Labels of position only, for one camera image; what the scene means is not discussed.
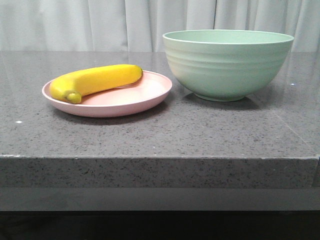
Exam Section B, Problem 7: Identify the yellow banana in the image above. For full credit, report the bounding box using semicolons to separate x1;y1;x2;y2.
49;64;143;104

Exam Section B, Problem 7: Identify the pink plate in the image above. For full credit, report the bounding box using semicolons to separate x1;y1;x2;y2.
42;70;173;118

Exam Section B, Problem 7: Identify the green bowl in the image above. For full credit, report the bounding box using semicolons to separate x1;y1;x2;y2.
162;29;294;102

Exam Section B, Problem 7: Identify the white curtain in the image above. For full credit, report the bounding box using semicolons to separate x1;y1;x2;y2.
0;0;320;52

